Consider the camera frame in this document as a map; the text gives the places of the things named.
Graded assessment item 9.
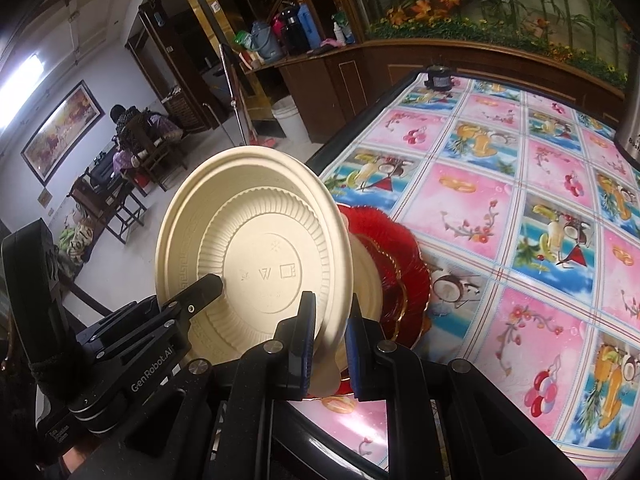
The large red scalloped plate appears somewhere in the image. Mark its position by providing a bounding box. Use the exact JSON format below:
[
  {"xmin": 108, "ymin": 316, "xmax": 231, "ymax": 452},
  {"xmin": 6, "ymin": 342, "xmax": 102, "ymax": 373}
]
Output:
[{"xmin": 336, "ymin": 204, "xmax": 432, "ymax": 351}]

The small black device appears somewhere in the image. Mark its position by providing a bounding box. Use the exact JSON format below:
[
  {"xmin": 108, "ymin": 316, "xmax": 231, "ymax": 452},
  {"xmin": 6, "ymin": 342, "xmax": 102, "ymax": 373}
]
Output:
[{"xmin": 424, "ymin": 64, "xmax": 455, "ymax": 92}]

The blue water jug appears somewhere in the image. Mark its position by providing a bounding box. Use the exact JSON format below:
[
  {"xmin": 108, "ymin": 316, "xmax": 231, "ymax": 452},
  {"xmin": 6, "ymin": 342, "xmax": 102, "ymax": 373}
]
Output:
[{"xmin": 250, "ymin": 21, "xmax": 283, "ymax": 63}]

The brown wooden cabinet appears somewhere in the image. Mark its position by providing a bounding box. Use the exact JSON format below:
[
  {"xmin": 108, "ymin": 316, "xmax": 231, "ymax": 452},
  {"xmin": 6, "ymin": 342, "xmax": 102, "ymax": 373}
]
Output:
[{"xmin": 245, "ymin": 42, "xmax": 426, "ymax": 143}]

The bag of vegetables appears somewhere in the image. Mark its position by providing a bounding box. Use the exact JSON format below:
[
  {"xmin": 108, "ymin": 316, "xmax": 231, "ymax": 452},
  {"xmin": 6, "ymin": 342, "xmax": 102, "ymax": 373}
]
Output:
[{"xmin": 57, "ymin": 217, "xmax": 101, "ymax": 266}]

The framed wall picture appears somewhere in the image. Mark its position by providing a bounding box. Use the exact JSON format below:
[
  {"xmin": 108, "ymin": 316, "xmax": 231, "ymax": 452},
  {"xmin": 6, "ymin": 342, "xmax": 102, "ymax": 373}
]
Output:
[{"xmin": 21, "ymin": 80, "xmax": 106, "ymax": 186}]

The red plate with gold rim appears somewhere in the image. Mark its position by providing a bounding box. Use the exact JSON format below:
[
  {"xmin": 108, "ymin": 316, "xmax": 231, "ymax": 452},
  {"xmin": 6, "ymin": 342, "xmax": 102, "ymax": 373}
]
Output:
[{"xmin": 357, "ymin": 232, "xmax": 408, "ymax": 343}]

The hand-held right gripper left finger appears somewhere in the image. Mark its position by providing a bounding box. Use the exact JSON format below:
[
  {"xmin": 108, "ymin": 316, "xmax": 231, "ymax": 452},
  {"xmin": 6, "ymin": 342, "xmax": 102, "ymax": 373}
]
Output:
[{"xmin": 95, "ymin": 291, "xmax": 318, "ymax": 480}]

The printed fruit tablecloth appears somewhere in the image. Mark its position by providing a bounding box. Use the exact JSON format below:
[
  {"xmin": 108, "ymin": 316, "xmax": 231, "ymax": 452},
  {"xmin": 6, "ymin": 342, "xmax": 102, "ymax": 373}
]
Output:
[{"xmin": 280, "ymin": 72, "xmax": 640, "ymax": 466}]

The dark side table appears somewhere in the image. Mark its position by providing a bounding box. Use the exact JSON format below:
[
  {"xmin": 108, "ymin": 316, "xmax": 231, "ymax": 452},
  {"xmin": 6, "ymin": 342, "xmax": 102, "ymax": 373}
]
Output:
[{"xmin": 67, "ymin": 160, "xmax": 148, "ymax": 246}]

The fluorescent tube light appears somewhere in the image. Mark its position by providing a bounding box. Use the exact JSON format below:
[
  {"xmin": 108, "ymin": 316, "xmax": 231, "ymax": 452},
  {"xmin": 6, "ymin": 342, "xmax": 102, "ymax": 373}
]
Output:
[{"xmin": 0, "ymin": 52, "xmax": 43, "ymax": 126}]

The wooden chair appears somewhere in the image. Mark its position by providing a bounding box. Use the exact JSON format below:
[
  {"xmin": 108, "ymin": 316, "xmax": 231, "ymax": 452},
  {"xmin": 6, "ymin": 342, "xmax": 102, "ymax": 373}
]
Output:
[{"xmin": 122, "ymin": 115, "xmax": 188, "ymax": 191}]

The blue container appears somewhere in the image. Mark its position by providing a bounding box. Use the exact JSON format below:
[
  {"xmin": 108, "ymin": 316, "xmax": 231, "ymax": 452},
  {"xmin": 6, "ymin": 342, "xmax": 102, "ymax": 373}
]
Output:
[{"xmin": 299, "ymin": 4, "xmax": 321, "ymax": 51}]

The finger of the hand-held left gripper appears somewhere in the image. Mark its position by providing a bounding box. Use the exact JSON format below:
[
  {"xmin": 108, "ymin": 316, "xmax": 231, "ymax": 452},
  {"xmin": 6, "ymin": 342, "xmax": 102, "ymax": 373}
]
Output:
[{"xmin": 75, "ymin": 274, "xmax": 224, "ymax": 361}]

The white bucket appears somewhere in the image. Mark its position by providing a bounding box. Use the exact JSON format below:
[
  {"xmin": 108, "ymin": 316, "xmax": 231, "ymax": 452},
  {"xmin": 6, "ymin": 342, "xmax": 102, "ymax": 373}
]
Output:
[{"xmin": 271, "ymin": 97, "xmax": 307, "ymax": 136}]

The black thermos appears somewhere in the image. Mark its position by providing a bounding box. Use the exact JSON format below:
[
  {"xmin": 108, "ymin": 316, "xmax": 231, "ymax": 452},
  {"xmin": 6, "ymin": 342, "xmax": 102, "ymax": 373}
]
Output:
[{"xmin": 280, "ymin": 7, "xmax": 311, "ymax": 55}]

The beige disposable plate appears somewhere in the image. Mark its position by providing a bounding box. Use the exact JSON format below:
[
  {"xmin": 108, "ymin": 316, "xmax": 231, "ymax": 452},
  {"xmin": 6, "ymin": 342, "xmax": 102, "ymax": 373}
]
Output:
[
  {"xmin": 155, "ymin": 146, "xmax": 353, "ymax": 397},
  {"xmin": 345, "ymin": 242, "xmax": 398, "ymax": 333}
]

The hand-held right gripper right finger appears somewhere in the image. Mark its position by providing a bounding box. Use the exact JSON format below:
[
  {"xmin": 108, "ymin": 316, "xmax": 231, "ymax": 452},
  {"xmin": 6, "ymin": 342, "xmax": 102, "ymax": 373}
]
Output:
[{"xmin": 347, "ymin": 292, "xmax": 586, "ymax": 480}]

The tall dark wooden cabinet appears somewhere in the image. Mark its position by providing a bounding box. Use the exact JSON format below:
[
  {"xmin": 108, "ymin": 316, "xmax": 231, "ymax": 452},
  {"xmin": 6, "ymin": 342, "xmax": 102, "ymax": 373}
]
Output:
[{"xmin": 125, "ymin": 0, "xmax": 221, "ymax": 133}]

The stainless steel kettle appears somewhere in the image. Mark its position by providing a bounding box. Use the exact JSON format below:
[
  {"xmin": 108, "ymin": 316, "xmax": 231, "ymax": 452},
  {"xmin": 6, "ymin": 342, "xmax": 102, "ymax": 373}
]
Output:
[{"xmin": 612, "ymin": 85, "xmax": 640, "ymax": 171}]

